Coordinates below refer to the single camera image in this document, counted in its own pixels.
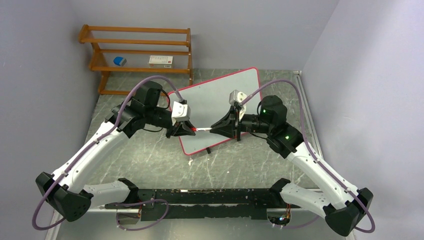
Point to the wooden shelf rack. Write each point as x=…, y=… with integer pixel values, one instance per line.
x=137, y=44

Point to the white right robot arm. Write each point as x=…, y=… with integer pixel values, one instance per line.
x=341, y=204

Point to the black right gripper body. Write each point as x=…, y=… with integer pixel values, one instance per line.
x=241, y=124

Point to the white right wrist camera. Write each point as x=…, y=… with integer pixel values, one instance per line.
x=236, y=98

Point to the red capped whiteboard marker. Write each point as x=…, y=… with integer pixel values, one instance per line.
x=200, y=129

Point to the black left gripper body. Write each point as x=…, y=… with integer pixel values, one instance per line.
x=170, y=130

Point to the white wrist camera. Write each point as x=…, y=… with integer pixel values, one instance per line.
x=236, y=98
x=180, y=112

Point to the white red card box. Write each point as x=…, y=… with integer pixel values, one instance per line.
x=160, y=60

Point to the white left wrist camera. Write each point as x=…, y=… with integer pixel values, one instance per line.
x=180, y=112

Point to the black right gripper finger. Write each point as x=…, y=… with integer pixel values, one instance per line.
x=225, y=122
x=225, y=130

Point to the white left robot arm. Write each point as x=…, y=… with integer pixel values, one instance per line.
x=67, y=189

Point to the blue whiteboard eraser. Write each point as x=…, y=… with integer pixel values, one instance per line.
x=119, y=61

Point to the aluminium frame rail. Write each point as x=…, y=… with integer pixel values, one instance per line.
x=99, y=208

